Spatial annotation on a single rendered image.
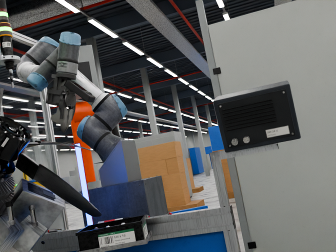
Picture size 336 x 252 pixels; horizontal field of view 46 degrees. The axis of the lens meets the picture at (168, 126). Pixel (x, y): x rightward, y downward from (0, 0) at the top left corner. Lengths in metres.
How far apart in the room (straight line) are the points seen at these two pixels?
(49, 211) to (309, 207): 1.95
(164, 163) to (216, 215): 7.73
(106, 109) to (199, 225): 0.75
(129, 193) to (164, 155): 7.44
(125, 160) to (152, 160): 7.49
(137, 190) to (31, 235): 0.59
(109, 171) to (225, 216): 0.61
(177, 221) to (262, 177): 1.47
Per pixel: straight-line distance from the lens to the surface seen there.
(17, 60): 1.38
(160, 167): 9.18
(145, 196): 1.70
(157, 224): 1.51
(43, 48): 1.97
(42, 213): 1.36
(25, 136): 1.25
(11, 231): 1.19
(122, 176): 1.79
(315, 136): 2.86
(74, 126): 5.28
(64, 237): 1.69
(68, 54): 1.51
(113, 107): 1.91
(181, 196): 9.11
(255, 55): 2.93
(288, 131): 1.39
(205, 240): 1.49
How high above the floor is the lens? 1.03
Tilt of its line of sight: 6 degrees up
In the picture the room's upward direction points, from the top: 11 degrees counter-clockwise
